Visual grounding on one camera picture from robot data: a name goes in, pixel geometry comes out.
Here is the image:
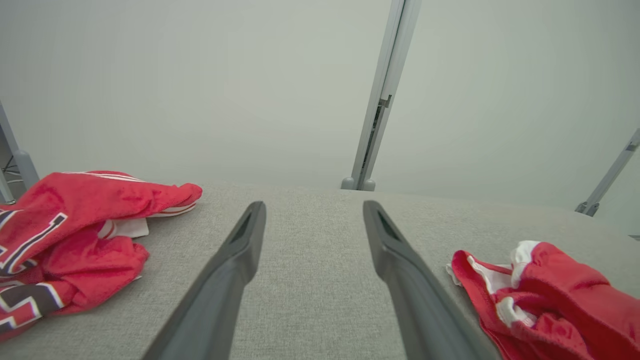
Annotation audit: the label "red shorts with white stripe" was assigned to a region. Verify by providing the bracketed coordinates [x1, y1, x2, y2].
[445, 240, 640, 360]

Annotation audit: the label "red basketball jersey number 23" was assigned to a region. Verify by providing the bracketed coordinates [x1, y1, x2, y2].
[0, 170, 204, 344]

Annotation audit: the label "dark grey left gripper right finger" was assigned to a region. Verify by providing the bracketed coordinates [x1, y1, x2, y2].
[363, 200, 502, 360]

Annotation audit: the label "grey metal cart leg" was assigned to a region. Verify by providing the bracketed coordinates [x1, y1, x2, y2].
[0, 101, 40, 205]

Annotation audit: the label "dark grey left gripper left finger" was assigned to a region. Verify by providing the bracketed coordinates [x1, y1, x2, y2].
[142, 201, 267, 360]

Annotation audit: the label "grey slanted partition post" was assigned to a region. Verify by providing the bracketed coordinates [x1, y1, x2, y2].
[574, 128, 640, 217]

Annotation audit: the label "grey vertical partition frame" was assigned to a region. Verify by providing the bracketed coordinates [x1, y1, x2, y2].
[350, 0, 423, 190]

